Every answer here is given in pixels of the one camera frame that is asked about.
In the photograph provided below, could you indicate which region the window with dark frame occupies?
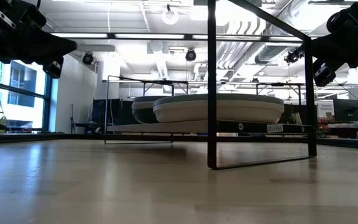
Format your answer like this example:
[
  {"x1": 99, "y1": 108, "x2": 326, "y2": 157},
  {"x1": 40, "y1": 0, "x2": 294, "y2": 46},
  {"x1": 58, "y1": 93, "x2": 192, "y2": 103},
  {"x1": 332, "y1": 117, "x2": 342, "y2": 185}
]
[{"x1": 0, "y1": 58, "x2": 54, "y2": 133}]

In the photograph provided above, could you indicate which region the sage green plate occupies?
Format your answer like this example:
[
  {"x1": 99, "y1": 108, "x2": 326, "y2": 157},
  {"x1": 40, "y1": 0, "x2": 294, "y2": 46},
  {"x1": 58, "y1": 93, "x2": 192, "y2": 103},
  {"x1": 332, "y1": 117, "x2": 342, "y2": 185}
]
[{"x1": 153, "y1": 93, "x2": 285, "y2": 106}]

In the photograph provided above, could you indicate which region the white ring light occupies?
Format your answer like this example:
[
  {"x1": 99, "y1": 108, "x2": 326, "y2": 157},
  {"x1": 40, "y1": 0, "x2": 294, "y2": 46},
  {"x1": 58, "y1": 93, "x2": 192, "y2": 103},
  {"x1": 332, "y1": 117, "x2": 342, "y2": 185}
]
[{"x1": 161, "y1": 6, "x2": 180, "y2": 26}]

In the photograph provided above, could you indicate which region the white label sticker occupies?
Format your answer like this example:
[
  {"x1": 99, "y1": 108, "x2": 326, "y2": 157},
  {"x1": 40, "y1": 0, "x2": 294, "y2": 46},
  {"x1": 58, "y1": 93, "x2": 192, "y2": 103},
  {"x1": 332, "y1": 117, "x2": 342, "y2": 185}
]
[{"x1": 266, "y1": 124, "x2": 284, "y2": 134}]

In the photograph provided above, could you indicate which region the black table edge rail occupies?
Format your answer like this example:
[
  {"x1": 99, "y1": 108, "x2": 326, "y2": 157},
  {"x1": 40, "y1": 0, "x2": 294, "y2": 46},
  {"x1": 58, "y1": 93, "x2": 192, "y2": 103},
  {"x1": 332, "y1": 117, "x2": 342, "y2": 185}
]
[{"x1": 0, "y1": 132, "x2": 358, "y2": 151}]

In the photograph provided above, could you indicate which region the black ceiling spotlight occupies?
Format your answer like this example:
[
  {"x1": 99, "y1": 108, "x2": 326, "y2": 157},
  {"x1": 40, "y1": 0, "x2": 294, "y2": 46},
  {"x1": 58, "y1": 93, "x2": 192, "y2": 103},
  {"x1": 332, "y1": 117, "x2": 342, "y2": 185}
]
[
  {"x1": 283, "y1": 46, "x2": 306, "y2": 65},
  {"x1": 185, "y1": 48, "x2": 197, "y2": 62},
  {"x1": 81, "y1": 51, "x2": 94, "y2": 66}
]

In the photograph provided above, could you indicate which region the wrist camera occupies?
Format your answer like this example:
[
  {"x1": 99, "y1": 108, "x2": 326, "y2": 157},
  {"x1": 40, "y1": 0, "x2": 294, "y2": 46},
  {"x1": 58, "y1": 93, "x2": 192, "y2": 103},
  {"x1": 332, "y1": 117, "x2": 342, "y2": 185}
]
[
  {"x1": 312, "y1": 58, "x2": 337, "y2": 88},
  {"x1": 42, "y1": 57, "x2": 65, "y2": 80}
]

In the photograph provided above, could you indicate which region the long ceiling light bar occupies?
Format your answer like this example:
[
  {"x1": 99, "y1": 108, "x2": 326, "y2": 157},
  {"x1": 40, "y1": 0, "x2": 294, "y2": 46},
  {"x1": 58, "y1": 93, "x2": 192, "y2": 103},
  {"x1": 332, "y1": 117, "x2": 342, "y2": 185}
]
[{"x1": 50, "y1": 30, "x2": 306, "y2": 43}]

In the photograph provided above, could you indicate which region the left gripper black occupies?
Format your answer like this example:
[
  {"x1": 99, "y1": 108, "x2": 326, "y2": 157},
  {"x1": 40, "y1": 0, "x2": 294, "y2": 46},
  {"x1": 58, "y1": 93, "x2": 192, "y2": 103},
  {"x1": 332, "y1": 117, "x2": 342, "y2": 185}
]
[{"x1": 0, "y1": 0, "x2": 78, "y2": 66}]

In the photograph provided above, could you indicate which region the white plate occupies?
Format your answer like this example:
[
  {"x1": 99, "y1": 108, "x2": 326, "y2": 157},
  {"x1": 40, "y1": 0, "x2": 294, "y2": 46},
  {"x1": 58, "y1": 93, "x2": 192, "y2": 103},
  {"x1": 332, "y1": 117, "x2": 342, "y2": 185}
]
[{"x1": 153, "y1": 101, "x2": 285, "y2": 124}]

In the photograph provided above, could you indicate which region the black metal dish rack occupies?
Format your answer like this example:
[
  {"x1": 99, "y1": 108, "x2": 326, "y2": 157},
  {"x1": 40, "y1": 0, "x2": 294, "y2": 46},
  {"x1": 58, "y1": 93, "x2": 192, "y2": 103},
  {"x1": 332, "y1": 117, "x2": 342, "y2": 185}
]
[{"x1": 103, "y1": 0, "x2": 318, "y2": 170}]

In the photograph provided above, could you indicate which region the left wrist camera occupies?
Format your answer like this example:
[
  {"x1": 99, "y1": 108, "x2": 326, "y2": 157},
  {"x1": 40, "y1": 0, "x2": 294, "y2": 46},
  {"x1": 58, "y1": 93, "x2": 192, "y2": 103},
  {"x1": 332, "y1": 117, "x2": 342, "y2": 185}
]
[{"x1": 42, "y1": 57, "x2": 65, "y2": 80}]

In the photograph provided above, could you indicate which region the black monitor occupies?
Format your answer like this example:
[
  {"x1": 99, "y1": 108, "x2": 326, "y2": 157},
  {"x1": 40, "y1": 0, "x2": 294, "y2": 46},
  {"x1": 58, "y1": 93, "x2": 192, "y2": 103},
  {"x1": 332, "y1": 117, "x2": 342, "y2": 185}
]
[{"x1": 334, "y1": 98, "x2": 358, "y2": 123}]

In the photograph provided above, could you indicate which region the black cabinet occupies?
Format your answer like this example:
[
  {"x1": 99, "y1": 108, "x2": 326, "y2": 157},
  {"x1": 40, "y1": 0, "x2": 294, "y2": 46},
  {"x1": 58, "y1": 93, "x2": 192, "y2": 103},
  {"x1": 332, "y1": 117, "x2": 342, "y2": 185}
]
[{"x1": 91, "y1": 98, "x2": 138, "y2": 126}]

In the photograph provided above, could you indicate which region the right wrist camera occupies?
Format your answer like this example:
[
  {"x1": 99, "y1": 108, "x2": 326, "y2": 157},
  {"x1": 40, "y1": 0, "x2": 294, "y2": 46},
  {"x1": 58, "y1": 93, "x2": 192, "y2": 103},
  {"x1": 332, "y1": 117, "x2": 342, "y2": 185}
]
[{"x1": 312, "y1": 58, "x2": 337, "y2": 88}]

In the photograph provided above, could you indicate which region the white sign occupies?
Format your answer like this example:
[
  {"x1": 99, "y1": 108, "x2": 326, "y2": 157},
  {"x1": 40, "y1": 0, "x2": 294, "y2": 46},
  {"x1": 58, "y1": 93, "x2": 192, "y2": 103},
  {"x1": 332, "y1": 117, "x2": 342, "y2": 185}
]
[{"x1": 317, "y1": 99, "x2": 336, "y2": 119}]

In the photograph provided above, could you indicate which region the light grey bowl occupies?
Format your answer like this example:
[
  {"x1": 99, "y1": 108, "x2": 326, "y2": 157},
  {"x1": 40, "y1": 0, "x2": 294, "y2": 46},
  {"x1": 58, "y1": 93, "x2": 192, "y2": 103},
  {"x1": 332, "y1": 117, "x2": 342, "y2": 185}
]
[{"x1": 131, "y1": 95, "x2": 169, "y2": 111}]

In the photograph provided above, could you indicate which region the silver ventilation duct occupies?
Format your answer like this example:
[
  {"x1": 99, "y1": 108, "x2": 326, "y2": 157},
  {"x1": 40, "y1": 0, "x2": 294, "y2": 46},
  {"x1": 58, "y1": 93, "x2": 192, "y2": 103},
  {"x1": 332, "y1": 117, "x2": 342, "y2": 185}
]
[{"x1": 218, "y1": 18, "x2": 291, "y2": 74}]

